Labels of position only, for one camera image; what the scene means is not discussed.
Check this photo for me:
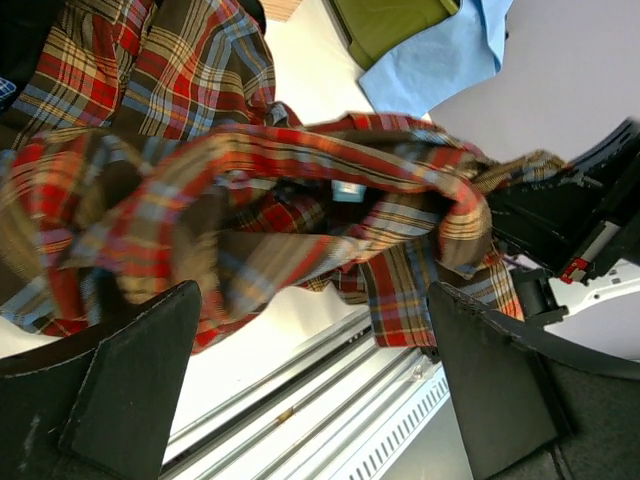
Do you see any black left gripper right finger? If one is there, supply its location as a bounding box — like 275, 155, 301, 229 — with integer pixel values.
428, 282, 639, 479

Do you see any black shirt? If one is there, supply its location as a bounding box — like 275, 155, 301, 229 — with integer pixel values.
1, 0, 64, 102

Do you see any wooden clothes rack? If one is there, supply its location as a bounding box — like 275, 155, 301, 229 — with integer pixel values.
261, 0, 302, 22

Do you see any light blue shirt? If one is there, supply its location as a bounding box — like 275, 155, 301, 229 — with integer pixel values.
358, 0, 513, 117

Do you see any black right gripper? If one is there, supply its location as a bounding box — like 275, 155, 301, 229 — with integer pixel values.
488, 118, 639, 284

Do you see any slotted grey cable duct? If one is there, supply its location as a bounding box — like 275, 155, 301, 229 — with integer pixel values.
310, 364, 449, 479

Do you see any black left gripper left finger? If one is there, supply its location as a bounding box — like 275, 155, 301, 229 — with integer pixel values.
1, 281, 201, 479

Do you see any green laundry bin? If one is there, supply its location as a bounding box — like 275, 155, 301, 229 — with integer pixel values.
329, 0, 460, 70

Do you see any brown red plaid shirt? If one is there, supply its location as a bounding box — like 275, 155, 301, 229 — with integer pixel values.
1, 1, 565, 351

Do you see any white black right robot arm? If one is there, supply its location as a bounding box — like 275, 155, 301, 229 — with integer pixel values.
488, 118, 639, 328

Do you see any aluminium mounting rail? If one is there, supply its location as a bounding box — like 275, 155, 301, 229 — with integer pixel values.
161, 309, 436, 479

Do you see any blue checked shirt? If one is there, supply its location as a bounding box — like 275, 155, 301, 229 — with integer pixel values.
0, 77, 18, 112

